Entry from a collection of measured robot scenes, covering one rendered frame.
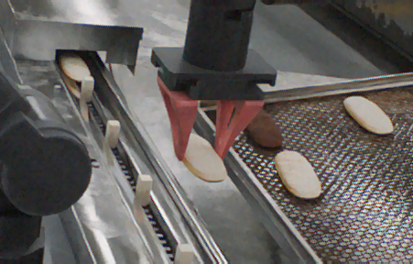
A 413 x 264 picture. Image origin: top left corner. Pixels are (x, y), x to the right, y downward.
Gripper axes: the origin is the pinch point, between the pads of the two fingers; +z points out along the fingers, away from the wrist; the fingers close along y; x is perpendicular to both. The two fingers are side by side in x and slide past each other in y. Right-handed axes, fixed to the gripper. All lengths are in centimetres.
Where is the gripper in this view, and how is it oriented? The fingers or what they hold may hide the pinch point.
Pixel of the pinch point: (200, 150)
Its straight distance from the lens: 88.9
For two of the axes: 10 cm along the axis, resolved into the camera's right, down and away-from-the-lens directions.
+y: 9.6, -0.2, 2.8
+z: -1.1, 8.9, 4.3
